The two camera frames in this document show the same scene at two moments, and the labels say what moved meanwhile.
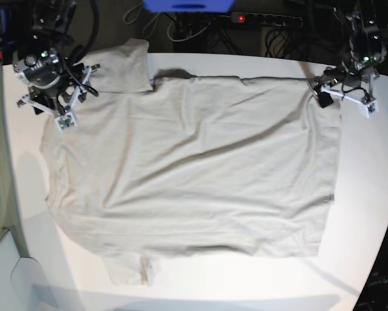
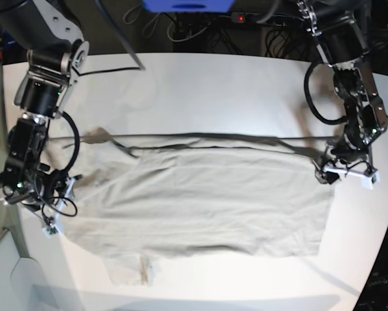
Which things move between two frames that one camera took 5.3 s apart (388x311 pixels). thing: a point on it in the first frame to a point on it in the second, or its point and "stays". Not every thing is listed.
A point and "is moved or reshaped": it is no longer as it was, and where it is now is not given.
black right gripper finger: x=324 y=99 to x=330 y=177
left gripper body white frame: x=68 y=105 to x=68 y=183
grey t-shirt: x=192 y=166 is moved or reshaped
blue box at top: x=188 y=6 stays
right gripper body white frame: x=328 y=89 to x=348 y=176
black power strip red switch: x=266 y=19 stays
